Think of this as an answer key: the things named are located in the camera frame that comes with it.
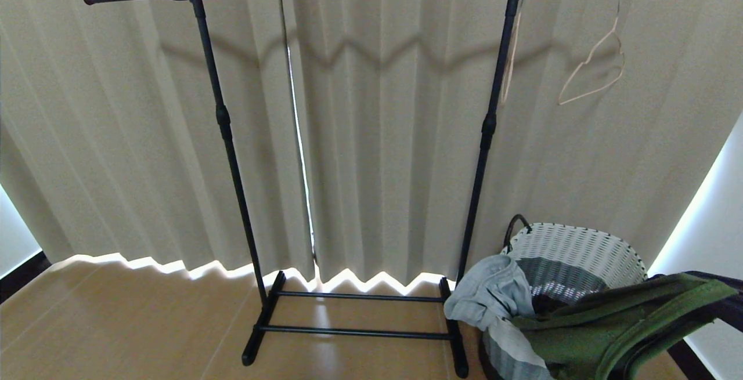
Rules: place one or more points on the pink clothes hanger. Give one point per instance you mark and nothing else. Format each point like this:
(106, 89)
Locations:
(580, 72)
(511, 61)

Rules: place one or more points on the green sleeveless shirt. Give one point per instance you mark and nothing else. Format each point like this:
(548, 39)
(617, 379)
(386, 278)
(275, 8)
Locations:
(603, 328)

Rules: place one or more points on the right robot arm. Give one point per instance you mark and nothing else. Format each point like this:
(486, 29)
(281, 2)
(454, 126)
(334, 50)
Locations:
(732, 310)

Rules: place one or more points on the white laundry basket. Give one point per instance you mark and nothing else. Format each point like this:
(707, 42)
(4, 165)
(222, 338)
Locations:
(580, 249)

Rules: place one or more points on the beige curtain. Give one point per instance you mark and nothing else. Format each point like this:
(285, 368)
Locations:
(406, 136)

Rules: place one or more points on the pale grey shorts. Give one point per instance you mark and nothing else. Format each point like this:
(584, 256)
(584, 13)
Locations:
(493, 293)

